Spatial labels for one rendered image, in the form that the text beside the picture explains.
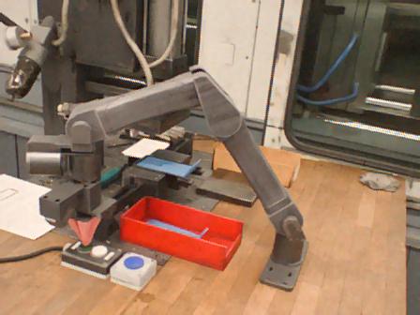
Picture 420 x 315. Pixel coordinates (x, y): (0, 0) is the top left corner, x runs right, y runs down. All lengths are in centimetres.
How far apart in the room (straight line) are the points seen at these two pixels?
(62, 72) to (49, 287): 56
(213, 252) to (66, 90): 58
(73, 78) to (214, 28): 71
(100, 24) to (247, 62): 72
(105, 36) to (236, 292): 66
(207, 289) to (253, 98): 97
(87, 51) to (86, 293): 59
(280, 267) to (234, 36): 99
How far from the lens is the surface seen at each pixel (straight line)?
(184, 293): 94
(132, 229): 105
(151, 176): 119
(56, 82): 129
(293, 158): 150
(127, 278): 94
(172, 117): 116
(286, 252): 102
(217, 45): 180
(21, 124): 244
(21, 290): 97
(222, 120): 84
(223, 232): 110
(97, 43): 120
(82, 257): 98
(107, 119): 85
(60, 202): 85
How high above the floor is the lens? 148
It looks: 22 degrees down
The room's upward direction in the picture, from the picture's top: 6 degrees clockwise
